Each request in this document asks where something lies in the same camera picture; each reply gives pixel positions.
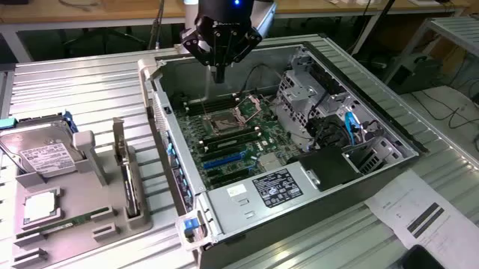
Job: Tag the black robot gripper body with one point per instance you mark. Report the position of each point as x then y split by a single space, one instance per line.
226 14

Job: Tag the GPU card with metal bracket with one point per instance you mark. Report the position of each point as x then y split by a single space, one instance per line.
127 179

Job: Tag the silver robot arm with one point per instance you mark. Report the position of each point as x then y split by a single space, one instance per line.
266 16

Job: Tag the open grey PC case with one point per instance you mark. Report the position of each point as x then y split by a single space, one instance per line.
187 78

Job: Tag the silver disk bay cage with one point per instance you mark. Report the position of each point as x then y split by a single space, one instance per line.
295 95

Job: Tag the metal socket cover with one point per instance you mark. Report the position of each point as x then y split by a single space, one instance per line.
248 107

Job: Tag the thin metal locking lever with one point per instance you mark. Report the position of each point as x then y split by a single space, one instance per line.
206 107

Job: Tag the black office chair base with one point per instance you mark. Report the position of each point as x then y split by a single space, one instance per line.
104 36

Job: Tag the wooden desk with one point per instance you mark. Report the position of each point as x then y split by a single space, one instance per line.
75 12

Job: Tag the green motherboard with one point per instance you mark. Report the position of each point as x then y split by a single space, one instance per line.
262 140

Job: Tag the black cooling fan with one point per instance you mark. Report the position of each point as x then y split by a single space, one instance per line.
328 131

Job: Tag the blue expansion slot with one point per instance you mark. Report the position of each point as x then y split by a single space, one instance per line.
224 161

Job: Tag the silver finned heat sink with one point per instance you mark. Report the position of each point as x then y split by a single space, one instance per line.
271 164

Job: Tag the grey box device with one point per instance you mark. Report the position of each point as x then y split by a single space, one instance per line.
423 73

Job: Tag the silver hard disk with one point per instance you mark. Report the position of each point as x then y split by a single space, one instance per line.
44 157

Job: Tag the metal slat side table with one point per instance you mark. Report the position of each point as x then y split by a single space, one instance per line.
460 30

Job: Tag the teal plastic block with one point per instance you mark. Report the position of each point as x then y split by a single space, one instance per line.
7 125

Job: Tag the silver power supply unit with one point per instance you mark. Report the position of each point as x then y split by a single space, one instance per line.
232 207

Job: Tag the blue case latch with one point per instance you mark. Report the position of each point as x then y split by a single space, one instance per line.
190 225

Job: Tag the grey parts rack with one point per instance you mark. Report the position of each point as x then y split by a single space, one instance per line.
75 201

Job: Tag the silver CPU chip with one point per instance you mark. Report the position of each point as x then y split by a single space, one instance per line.
39 206

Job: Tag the green RAM stick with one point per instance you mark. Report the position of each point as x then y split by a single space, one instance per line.
63 222

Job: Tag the white printed paper sheet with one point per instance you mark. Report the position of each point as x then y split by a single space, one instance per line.
423 213

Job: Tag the black phone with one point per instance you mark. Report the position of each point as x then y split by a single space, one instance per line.
423 259

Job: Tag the blue disk caddy rail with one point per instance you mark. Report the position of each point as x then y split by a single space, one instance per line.
71 123

